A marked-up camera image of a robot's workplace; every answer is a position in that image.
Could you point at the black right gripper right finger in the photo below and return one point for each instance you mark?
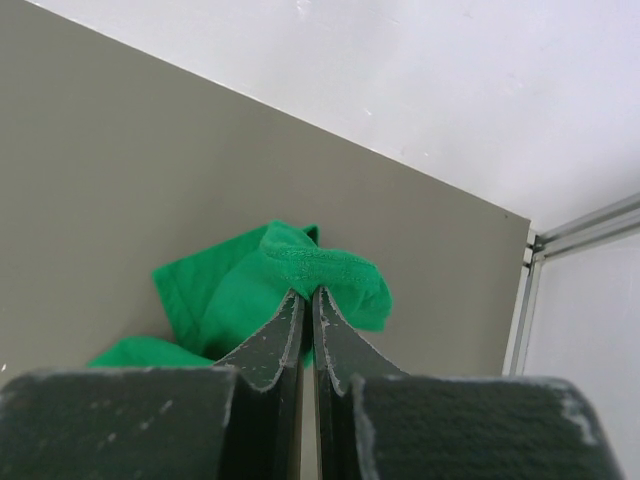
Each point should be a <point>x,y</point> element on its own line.
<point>375,421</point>

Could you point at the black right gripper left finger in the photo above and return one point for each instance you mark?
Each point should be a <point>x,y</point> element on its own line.
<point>239,418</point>

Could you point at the green t shirt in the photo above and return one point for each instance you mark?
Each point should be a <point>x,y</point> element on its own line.
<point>217,298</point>

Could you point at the aluminium right frame post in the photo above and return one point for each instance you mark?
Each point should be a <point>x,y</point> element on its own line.
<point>577,281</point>

